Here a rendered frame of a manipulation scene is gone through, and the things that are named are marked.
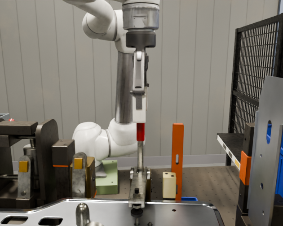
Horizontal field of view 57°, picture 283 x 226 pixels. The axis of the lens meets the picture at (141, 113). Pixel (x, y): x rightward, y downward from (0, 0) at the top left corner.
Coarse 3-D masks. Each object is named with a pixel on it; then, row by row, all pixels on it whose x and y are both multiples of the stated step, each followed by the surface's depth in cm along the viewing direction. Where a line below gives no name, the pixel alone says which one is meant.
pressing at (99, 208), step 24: (0, 216) 63; (24, 216) 63; (48, 216) 63; (72, 216) 63; (96, 216) 63; (120, 216) 63; (144, 216) 63; (168, 216) 63; (192, 216) 63; (216, 216) 63
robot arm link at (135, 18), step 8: (128, 8) 60; (136, 8) 59; (144, 8) 59; (152, 8) 60; (128, 16) 60; (136, 16) 59; (144, 16) 59; (152, 16) 60; (128, 24) 61; (136, 24) 60; (144, 24) 60; (152, 24) 61
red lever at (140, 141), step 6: (138, 126) 69; (144, 126) 69; (138, 132) 69; (144, 132) 70; (138, 138) 69; (144, 138) 70; (138, 144) 70; (138, 150) 70; (138, 156) 71; (138, 162) 71; (138, 168) 72
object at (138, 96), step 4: (136, 88) 57; (140, 88) 57; (136, 96) 59; (140, 96) 59; (136, 100) 60; (140, 100) 60; (136, 104) 60; (140, 104) 60; (136, 108) 60; (140, 108) 60
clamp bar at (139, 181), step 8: (136, 168) 73; (144, 168) 73; (136, 176) 68; (144, 176) 68; (136, 184) 64; (144, 184) 64; (136, 192) 58; (144, 192) 60; (128, 200) 57; (136, 200) 57; (144, 200) 57; (136, 208) 58; (136, 216) 58
